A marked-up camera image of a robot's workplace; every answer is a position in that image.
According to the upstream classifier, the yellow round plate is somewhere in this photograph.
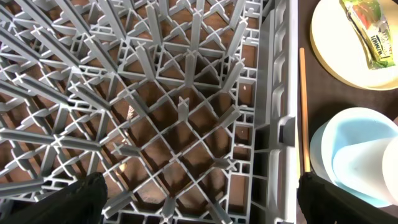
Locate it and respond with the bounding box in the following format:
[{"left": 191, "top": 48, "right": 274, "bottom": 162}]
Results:
[{"left": 310, "top": 0, "right": 397, "bottom": 91}]

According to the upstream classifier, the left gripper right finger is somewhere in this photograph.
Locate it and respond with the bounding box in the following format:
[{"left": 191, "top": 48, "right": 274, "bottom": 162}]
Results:
[{"left": 297, "top": 172, "right": 397, "bottom": 224}]

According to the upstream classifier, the dark brown serving tray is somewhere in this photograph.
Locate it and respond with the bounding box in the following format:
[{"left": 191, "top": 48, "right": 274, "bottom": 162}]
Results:
[{"left": 297, "top": 0, "right": 398, "bottom": 224}]

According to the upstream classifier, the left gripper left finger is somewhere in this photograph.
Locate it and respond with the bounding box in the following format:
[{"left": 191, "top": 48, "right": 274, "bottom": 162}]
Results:
[{"left": 1, "top": 172, "right": 108, "bottom": 224}]

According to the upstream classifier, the grey plastic dishwasher rack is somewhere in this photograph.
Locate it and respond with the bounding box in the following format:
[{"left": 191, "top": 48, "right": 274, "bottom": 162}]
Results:
[{"left": 1, "top": 1, "right": 299, "bottom": 223}]

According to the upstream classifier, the small white cup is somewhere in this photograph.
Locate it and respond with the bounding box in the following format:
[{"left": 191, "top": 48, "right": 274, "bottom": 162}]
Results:
[{"left": 333, "top": 137, "right": 397, "bottom": 205}]

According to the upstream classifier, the light blue bowl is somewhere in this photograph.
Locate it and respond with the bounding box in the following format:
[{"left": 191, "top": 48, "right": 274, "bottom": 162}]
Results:
[{"left": 310, "top": 107, "right": 397, "bottom": 208}]

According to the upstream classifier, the green snack wrapper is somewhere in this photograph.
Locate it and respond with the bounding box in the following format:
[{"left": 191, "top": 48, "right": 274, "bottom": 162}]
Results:
[{"left": 340, "top": 0, "right": 395, "bottom": 70}]

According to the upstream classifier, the left wooden chopstick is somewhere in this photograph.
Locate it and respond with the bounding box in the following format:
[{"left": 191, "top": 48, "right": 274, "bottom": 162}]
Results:
[{"left": 299, "top": 48, "right": 310, "bottom": 172}]

